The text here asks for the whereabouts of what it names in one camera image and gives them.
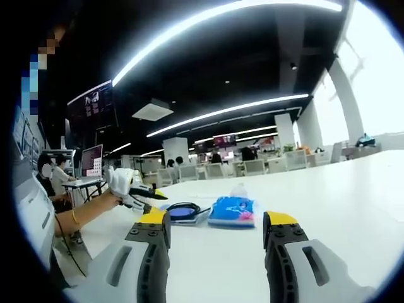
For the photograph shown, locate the white table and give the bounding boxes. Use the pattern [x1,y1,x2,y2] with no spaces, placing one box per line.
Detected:
[52,150,403,303]

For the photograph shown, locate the computer monitor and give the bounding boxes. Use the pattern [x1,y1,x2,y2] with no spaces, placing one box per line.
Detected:
[81,144,104,178]

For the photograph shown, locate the row of white office chairs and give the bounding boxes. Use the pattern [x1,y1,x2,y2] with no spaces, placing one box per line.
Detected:
[157,141,344,187]

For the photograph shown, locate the blue tissue pack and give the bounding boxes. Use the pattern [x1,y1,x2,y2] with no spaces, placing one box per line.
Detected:
[207,182,257,230]

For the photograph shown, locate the long ceiling light strip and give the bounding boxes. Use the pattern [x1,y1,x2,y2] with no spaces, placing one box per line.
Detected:
[146,93,310,138]
[112,0,343,88]

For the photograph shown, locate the large bright window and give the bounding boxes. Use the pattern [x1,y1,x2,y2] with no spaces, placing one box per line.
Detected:
[336,0,404,143]

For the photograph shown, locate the dark ceiling display screen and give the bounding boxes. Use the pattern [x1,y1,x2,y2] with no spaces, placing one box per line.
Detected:
[66,80,119,134]

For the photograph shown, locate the grey standing desk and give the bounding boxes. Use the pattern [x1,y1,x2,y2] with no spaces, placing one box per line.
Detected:
[61,176,105,206]

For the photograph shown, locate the white chest-worn device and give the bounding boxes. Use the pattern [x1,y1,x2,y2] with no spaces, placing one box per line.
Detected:
[12,172,59,272]

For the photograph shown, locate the blue wall poster board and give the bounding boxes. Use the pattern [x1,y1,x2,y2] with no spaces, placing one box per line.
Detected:
[12,107,44,172]

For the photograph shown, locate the person's left hand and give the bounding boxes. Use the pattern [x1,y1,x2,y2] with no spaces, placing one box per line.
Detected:
[101,188,126,210]

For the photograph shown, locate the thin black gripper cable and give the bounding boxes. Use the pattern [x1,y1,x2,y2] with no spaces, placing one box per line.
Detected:
[53,213,88,279]

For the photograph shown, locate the ceiling air conditioner vent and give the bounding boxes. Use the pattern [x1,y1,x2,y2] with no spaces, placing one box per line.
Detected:
[131,98,175,122]

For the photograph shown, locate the hanging television screen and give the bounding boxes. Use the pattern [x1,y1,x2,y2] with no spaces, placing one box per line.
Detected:
[213,134,238,148]

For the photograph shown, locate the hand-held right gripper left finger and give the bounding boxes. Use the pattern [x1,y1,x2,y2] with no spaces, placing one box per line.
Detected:
[68,210,173,303]

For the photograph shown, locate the teal bag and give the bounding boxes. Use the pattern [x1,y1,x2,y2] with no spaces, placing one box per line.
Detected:
[355,133,377,148]

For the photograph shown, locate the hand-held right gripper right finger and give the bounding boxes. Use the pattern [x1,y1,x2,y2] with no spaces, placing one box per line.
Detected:
[263,210,376,303]

